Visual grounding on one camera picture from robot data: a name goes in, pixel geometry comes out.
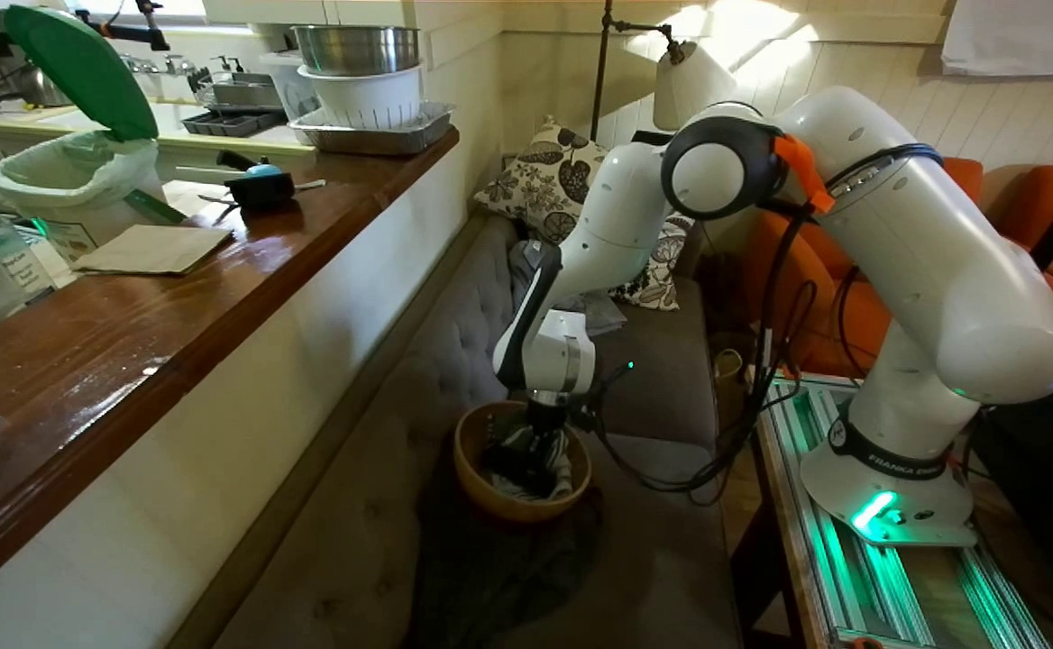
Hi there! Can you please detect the pale kitchen worktop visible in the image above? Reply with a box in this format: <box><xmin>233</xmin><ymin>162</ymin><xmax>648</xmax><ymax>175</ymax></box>
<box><xmin>0</xmin><ymin>102</ymin><xmax>321</xmax><ymax>174</ymax></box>

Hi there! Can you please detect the dark floral pillow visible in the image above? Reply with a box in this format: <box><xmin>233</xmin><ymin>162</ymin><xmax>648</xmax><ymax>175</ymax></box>
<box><xmin>469</xmin><ymin>120</ymin><xmax>608</xmax><ymax>245</ymax></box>

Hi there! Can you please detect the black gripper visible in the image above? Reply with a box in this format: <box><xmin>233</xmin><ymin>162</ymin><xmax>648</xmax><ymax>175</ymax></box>
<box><xmin>498</xmin><ymin>396</ymin><xmax>584</xmax><ymax>494</ymax></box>

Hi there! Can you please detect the clear plastic container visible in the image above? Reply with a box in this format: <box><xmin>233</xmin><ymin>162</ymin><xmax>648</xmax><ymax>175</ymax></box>
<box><xmin>0</xmin><ymin>218</ymin><xmax>79</xmax><ymax>292</ymax></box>

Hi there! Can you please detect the grey tufted sofa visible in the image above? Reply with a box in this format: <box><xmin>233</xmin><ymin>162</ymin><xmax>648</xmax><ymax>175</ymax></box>
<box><xmin>212</xmin><ymin>212</ymin><xmax>745</xmax><ymax>649</ymax></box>

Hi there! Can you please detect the grey metal tray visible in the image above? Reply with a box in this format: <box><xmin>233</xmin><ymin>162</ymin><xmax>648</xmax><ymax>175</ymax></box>
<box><xmin>287</xmin><ymin>103</ymin><xmax>454</xmax><ymax>158</ymax></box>

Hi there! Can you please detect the beige cardboard sheet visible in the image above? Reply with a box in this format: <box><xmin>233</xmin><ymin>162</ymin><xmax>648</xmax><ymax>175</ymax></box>
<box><xmin>73</xmin><ymin>224</ymin><xmax>238</xmax><ymax>280</ymax></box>

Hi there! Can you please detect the white hanging sheet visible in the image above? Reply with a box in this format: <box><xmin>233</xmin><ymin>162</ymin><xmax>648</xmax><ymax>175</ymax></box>
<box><xmin>936</xmin><ymin>0</ymin><xmax>1053</xmax><ymax>81</ymax></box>

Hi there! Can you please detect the white floral pillow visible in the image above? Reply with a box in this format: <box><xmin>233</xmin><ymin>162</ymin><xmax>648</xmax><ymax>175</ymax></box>
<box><xmin>615</xmin><ymin>209</ymin><xmax>701</xmax><ymax>318</ymax></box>

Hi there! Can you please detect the black and teal tool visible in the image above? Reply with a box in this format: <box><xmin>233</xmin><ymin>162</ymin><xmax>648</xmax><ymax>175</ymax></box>
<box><xmin>212</xmin><ymin>147</ymin><xmax>329</xmax><ymax>224</ymax></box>

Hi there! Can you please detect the yellow round bowl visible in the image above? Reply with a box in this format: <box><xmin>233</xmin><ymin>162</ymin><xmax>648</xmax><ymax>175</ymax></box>
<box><xmin>451</xmin><ymin>396</ymin><xmax>594</xmax><ymax>525</ymax></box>

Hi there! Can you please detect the floor lamp with pale shade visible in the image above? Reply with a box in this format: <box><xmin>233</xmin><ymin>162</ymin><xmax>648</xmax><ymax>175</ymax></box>
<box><xmin>589</xmin><ymin>0</ymin><xmax>745</xmax><ymax>141</ymax></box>

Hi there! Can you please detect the metal mixing bowl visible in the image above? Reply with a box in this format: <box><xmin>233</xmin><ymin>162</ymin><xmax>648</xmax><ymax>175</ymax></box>
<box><xmin>293</xmin><ymin>22</ymin><xmax>425</xmax><ymax>79</ymax></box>

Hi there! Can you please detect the white bin with green lid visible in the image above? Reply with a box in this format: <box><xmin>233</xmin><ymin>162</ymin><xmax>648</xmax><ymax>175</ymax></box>
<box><xmin>0</xmin><ymin>4</ymin><xmax>193</xmax><ymax>247</ymax></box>

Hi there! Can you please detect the black box beside robot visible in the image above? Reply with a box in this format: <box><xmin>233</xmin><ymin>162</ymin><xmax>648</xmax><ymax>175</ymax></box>
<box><xmin>971</xmin><ymin>358</ymin><xmax>1053</xmax><ymax>627</ymax></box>

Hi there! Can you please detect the white colander bowl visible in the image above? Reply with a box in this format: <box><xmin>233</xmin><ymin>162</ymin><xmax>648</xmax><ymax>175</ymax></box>
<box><xmin>297</xmin><ymin>61</ymin><xmax>425</xmax><ymax>128</ymax></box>

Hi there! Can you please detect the brown wooden counter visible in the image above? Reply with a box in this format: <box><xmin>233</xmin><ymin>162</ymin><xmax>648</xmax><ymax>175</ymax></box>
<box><xmin>0</xmin><ymin>121</ymin><xmax>464</xmax><ymax>616</ymax></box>

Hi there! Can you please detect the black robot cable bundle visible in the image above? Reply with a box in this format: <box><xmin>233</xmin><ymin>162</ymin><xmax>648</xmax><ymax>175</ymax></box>
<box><xmin>575</xmin><ymin>203</ymin><xmax>846</xmax><ymax>498</ymax></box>

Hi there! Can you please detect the black remote control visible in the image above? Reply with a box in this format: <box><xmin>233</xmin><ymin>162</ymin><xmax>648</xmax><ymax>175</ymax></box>
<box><xmin>480</xmin><ymin>442</ymin><xmax>560</xmax><ymax>498</ymax></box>

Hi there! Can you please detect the black baking tray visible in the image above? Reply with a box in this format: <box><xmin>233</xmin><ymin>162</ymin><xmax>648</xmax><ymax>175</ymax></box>
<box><xmin>181</xmin><ymin>103</ymin><xmax>293</xmax><ymax>141</ymax></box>

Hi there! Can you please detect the orange armchair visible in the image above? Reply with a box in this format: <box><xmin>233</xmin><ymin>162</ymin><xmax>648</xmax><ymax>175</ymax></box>
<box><xmin>734</xmin><ymin>156</ymin><xmax>1053</xmax><ymax>383</ymax></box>

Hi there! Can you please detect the robot table with green light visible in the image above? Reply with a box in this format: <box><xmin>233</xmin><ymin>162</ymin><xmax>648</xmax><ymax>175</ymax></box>
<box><xmin>745</xmin><ymin>365</ymin><xmax>1053</xmax><ymax>649</ymax></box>

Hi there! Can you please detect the dark furry blanket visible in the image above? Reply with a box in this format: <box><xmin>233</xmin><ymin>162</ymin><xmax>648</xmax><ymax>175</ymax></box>
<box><xmin>403</xmin><ymin>442</ymin><xmax>608</xmax><ymax>649</ymax></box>

